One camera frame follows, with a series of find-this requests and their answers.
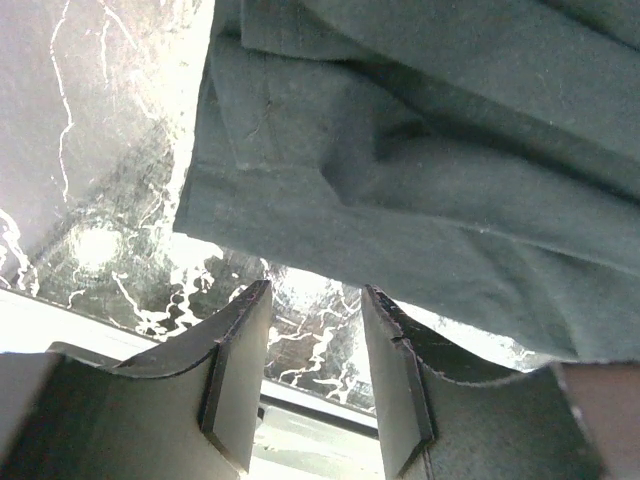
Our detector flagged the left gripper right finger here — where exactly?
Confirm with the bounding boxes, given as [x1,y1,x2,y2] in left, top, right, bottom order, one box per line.
[362,286,605,479]

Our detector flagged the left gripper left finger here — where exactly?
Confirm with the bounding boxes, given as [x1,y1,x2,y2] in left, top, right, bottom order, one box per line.
[1,280,272,479]

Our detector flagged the black t shirt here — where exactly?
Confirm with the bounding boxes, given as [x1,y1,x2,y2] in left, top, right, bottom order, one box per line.
[174,1,639,361]

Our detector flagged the black marble pattern mat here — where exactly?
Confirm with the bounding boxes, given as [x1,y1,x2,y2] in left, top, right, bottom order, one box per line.
[1,1,548,416]

